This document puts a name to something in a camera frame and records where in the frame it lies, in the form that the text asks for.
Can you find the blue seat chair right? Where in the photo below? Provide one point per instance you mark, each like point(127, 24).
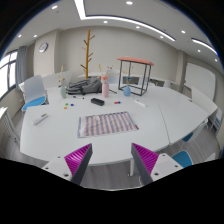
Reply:
point(183, 158)

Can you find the black rectangular box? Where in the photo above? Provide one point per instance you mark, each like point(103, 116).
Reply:
point(97, 101)

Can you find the grey window curtain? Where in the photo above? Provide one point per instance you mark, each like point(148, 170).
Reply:
point(20, 67)

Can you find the wooden coat rack tree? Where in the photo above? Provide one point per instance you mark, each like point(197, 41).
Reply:
point(88, 55)

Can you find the striped pink blue towel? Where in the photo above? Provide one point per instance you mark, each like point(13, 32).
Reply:
point(104, 124)

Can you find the pink vase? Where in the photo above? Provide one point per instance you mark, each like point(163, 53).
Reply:
point(105, 90)

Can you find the blue vase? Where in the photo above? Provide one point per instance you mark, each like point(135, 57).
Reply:
point(127, 90)

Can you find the green vase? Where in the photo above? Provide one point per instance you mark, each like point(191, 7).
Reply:
point(63, 92)

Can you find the grey backpack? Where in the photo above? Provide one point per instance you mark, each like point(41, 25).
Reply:
point(87, 86)

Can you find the round wall clock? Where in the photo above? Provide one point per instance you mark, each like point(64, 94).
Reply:
point(43, 47)

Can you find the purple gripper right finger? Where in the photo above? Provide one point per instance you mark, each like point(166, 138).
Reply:
point(145, 161)

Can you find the white whiteboard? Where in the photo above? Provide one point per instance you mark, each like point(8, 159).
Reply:
point(200, 78)

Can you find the white marker pen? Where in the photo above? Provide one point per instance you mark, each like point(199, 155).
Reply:
point(140, 103)

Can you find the black frame orange-top stand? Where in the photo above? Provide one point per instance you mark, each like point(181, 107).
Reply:
point(134, 72)

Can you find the white blue chair left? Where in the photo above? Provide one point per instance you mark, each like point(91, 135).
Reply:
point(34, 92)

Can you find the white remote control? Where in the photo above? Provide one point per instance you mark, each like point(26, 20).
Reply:
point(40, 119)

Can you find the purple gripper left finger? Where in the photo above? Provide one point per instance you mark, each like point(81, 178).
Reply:
point(77, 162)

